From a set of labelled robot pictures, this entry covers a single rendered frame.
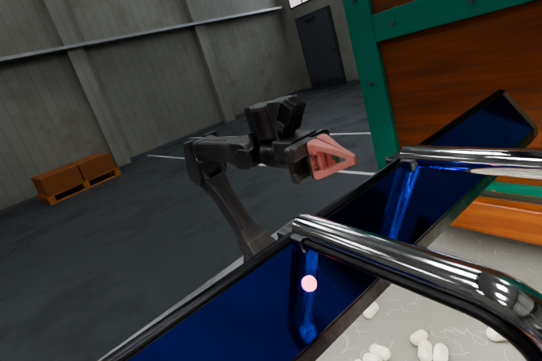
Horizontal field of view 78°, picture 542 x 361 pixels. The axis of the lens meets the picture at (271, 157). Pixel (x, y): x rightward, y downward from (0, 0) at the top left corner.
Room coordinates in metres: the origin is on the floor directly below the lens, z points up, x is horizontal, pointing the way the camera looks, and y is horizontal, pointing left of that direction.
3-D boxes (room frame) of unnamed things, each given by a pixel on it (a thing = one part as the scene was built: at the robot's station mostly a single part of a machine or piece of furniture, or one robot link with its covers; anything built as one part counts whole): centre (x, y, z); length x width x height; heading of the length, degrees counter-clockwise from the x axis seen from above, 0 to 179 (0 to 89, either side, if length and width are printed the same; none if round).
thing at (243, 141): (0.79, 0.10, 1.05); 0.30 x 0.09 x 0.12; 36
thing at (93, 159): (6.37, 3.68, 0.24); 1.37 x 0.99 x 0.48; 126
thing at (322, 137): (0.51, -0.09, 1.07); 0.09 x 0.07 x 0.07; 36
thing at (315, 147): (0.52, -0.10, 1.07); 0.09 x 0.07 x 0.07; 36
